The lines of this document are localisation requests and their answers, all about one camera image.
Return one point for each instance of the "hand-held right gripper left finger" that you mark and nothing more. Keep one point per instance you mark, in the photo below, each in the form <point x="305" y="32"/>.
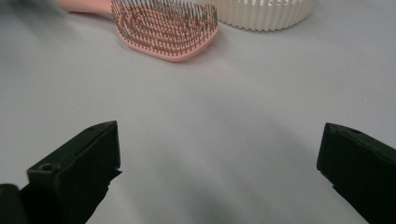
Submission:
<point x="77" y="168"/>

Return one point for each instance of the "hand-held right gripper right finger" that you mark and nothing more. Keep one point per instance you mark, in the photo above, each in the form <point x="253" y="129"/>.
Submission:
<point x="361" y="168"/>

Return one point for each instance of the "pink hairbrush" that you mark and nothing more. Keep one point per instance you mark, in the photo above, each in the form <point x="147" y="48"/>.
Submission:
<point x="137" y="43"/>

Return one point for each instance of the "white ribbed plastic basket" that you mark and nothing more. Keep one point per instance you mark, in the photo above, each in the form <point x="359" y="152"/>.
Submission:
<point x="264" y="18"/>

